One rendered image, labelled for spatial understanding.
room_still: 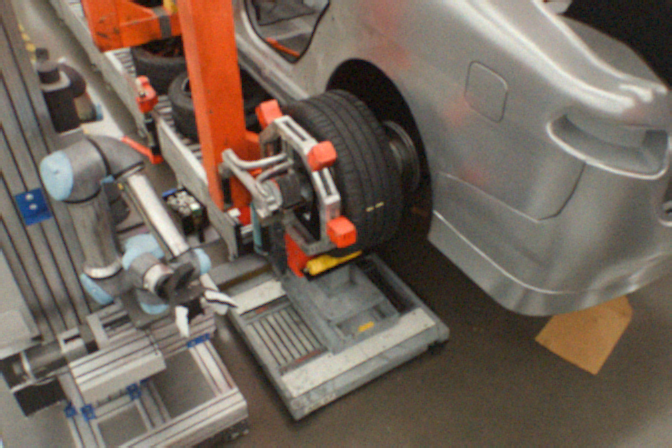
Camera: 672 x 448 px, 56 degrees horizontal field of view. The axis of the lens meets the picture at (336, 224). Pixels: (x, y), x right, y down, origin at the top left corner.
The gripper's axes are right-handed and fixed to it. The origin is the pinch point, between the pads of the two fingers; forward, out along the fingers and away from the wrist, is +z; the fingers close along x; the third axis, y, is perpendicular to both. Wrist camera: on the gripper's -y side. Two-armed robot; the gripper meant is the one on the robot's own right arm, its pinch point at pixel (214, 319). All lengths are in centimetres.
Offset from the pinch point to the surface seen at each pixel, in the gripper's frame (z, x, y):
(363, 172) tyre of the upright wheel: -31, -91, 7
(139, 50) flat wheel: -278, -155, 53
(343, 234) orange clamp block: -25, -78, 25
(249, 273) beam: -98, -97, 100
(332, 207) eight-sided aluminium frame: -34, -80, 19
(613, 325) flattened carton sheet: 50, -202, 96
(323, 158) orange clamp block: -38, -78, 0
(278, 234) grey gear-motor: -83, -102, 70
